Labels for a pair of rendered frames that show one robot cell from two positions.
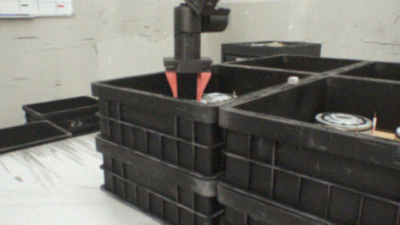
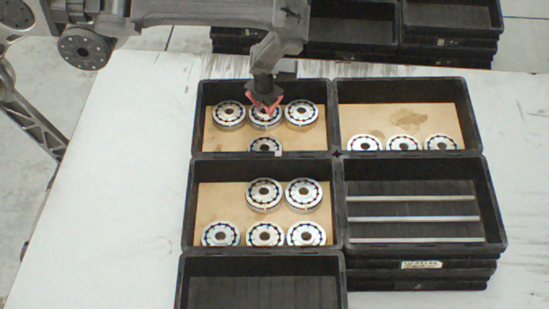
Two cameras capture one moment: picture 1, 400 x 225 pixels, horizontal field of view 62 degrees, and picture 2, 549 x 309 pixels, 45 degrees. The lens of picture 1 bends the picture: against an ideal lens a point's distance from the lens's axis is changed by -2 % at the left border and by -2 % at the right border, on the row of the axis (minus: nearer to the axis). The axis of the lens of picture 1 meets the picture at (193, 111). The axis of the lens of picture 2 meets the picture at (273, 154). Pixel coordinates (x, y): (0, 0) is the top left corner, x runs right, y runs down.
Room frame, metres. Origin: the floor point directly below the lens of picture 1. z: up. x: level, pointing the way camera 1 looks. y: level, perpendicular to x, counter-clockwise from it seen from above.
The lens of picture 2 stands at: (-0.11, -1.05, 2.31)
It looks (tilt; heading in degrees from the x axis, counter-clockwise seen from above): 50 degrees down; 51
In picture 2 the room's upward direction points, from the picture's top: 2 degrees counter-clockwise
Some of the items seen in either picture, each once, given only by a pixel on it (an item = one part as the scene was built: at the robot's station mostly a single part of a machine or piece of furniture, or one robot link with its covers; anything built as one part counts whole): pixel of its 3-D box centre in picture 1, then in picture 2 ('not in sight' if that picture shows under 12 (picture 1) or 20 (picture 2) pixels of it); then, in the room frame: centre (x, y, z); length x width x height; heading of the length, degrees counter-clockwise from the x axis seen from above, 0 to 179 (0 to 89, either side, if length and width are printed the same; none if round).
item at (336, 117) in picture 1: (343, 118); (303, 191); (0.62, -0.28, 0.86); 0.05 x 0.05 x 0.01
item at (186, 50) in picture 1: (187, 49); (263, 82); (0.73, 0.01, 0.98); 0.10 x 0.07 x 0.07; 97
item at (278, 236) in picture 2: not in sight; (265, 237); (0.45, -0.32, 0.86); 0.10 x 0.10 x 0.01
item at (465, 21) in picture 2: not in sight; (441, 46); (1.86, 0.16, 0.37); 0.40 x 0.30 x 0.45; 133
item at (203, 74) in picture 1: (192, 82); (267, 102); (0.73, 0.00, 0.91); 0.07 x 0.07 x 0.09; 7
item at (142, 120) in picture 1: (214, 108); (264, 129); (0.68, -0.04, 0.87); 0.40 x 0.30 x 0.11; 139
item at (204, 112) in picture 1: (214, 83); (264, 117); (0.68, -0.04, 0.92); 0.40 x 0.30 x 0.02; 139
